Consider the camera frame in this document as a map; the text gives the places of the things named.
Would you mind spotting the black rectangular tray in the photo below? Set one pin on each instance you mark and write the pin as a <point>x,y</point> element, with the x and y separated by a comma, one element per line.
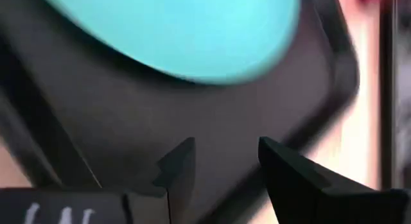
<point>224,121</point>

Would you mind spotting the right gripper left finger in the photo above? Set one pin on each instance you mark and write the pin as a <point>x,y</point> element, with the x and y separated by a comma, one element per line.
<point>180,172</point>

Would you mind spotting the turquoise round plate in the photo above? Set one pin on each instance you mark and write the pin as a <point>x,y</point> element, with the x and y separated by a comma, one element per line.
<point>180,31</point>

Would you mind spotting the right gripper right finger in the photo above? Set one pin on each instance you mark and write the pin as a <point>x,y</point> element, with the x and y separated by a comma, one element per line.
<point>298,192</point>

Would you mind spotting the black vertical frame post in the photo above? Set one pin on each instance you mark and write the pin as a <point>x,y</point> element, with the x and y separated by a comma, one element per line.
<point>388,89</point>

